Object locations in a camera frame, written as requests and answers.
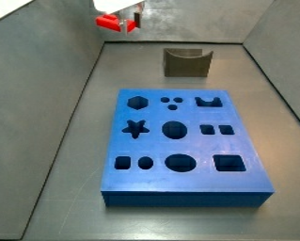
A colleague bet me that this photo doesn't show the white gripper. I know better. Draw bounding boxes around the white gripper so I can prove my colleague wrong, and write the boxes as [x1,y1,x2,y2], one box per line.
[93,0,143,32]

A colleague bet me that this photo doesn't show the red square-circle object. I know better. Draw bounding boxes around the red square-circle object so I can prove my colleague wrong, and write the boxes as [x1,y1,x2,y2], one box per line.
[95,14,137,33]

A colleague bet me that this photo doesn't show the black curved fixture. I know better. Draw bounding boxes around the black curved fixture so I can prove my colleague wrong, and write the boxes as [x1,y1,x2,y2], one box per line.
[163,48,214,77]

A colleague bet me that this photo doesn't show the blue shape-sorting block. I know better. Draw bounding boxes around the blue shape-sorting block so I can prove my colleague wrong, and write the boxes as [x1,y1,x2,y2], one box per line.
[101,89,274,207]

